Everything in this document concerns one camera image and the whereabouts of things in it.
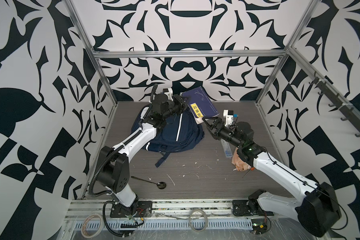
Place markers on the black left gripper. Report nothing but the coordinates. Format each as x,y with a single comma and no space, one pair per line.
181,104

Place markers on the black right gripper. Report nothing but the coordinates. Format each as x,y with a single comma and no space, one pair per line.
218,134

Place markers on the navy blue notebook yellow label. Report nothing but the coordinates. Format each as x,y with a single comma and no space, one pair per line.
200,104

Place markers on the navy blue student backpack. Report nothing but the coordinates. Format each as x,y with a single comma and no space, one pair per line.
181,133

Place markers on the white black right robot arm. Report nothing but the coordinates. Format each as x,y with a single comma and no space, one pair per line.
313,205

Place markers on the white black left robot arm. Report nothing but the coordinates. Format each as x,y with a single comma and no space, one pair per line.
112,172

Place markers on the clear plastic pen box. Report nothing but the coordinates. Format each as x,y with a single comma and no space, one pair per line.
227,149

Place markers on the peach fabric pencil case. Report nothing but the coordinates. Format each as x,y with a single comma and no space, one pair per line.
239,164

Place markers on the black metal spoon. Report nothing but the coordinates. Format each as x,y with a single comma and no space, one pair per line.
159,185

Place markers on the green lit circuit board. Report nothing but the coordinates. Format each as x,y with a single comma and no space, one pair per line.
261,227

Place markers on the grey coat hook rack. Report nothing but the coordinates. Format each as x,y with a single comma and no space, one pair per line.
338,101

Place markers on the beige tape roll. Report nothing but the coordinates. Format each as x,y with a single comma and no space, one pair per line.
92,226

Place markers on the orange handled screwdriver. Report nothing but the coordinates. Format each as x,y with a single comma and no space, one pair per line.
248,172

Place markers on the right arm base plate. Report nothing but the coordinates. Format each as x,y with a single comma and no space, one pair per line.
250,207

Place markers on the white slotted cable duct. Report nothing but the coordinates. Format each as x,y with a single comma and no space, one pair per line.
173,224

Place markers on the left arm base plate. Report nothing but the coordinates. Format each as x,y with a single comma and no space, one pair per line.
137,209

